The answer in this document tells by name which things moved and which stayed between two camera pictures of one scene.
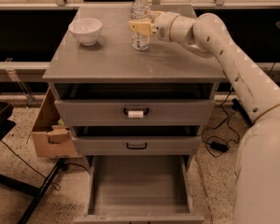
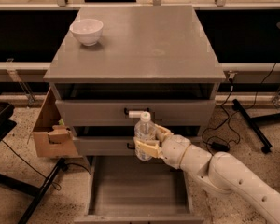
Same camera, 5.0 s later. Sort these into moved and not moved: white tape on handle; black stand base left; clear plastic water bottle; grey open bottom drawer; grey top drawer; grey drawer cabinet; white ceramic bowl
Moved: clear plastic water bottle
Not moved: grey open bottom drawer; white ceramic bowl; black stand base left; grey drawer cabinet; grey top drawer; white tape on handle
